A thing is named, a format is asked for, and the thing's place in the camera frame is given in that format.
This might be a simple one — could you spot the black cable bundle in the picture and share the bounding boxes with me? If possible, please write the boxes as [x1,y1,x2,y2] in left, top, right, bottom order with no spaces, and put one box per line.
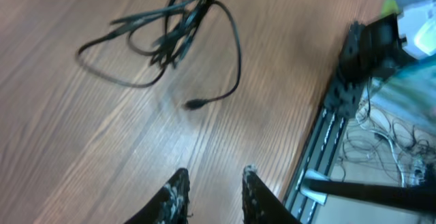
[75,0,243,111]

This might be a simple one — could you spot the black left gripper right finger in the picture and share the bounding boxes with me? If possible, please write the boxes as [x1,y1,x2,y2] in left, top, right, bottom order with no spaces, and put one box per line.
[242,165,300,224]

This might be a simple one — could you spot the blue green patterned cloth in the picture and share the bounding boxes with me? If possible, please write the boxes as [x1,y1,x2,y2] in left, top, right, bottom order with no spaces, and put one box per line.
[372,0,435,133]

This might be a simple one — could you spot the tangled wires under table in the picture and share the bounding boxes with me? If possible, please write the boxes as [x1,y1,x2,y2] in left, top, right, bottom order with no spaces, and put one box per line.
[337,97,436,187]

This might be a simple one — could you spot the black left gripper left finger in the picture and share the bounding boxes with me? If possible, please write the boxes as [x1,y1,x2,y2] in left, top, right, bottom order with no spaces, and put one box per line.
[125,167,190,224]

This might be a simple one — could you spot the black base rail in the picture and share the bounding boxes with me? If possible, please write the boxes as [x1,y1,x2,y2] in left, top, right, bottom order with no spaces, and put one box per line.
[283,13,415,223]

